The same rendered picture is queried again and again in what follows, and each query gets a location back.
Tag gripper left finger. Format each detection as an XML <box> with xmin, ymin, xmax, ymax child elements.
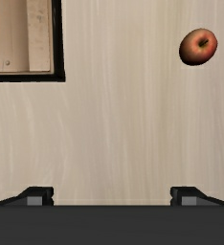
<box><xmin>0</xmin><ymin>186</ymin><xmax>55</xmax><ymax>207</ymax></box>

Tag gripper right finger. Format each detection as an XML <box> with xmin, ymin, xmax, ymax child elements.
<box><xmin>169</xmin><ymin>186</ymin><xmax>224</xmax><ymax>207</ymax></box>

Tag red apple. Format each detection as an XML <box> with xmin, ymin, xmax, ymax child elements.
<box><xmin>178</xmin><ymin>28</ymin><xmax>219</xmax><ymax>67</ymax></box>

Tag wooden box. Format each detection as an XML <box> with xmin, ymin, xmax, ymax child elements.
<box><xmin>0</xmin><ymin>0</ymin><xmax>66</xmax><ymax>83</ymax></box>

